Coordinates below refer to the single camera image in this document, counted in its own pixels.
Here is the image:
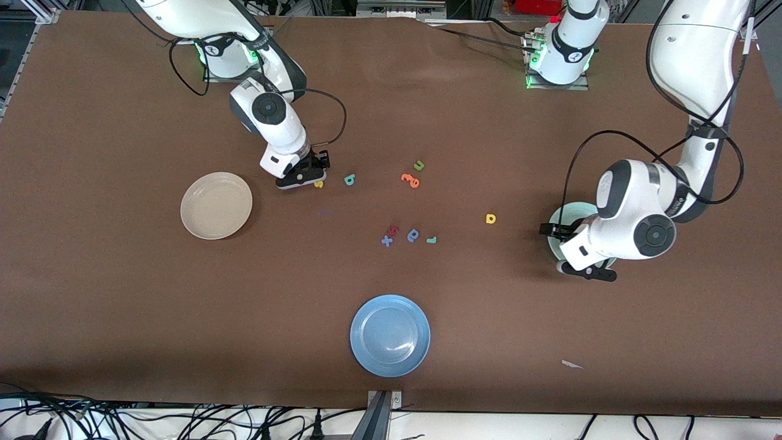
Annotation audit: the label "pale green plate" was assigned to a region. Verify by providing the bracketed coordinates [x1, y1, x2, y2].
[547, 203, 618, 271]

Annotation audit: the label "brown table cover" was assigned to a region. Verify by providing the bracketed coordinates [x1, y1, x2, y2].
[0, 11, 782, 417]

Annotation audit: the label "beige brown plate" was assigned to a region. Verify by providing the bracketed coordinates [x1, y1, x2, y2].
[180, 172, 254, 240]

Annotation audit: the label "blue plate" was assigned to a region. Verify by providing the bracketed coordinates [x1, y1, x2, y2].
[349, 295, 431, 378]

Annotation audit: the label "red box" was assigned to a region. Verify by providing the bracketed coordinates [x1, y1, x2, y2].
[515, 0, 566, 16]

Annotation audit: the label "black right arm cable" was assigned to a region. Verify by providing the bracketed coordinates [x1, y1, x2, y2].
[119, 0, 348, 161]

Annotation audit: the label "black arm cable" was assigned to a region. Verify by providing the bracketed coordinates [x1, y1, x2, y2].
[119, 0, 348, 161]
[561, 0, 746, 236]

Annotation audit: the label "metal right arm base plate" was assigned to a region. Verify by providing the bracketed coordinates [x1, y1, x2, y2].
[203, 37, 270, 84]

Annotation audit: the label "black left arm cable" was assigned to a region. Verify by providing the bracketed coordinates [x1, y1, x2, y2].
[561, 0, 746, 236]

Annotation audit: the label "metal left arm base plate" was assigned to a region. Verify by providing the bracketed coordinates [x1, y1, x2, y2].
[525, 34, 590, 91]

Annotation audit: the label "grey metal rail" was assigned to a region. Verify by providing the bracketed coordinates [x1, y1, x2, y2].
[356, 0, 448, 19]

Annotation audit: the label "black cable across table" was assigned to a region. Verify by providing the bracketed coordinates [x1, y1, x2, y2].
[422, 17, 541, 53]

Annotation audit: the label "aluminium profile bracket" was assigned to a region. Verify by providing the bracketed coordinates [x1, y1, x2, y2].
[351, 390, 404, 440]

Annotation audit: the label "aluminium frame rail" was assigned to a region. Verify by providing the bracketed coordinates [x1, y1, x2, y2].
[736, 0, 782, 40]
[0, 0, 62, 123]

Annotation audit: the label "tangled black cables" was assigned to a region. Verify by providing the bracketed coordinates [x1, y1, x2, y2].
[0, 382, 367, 440]

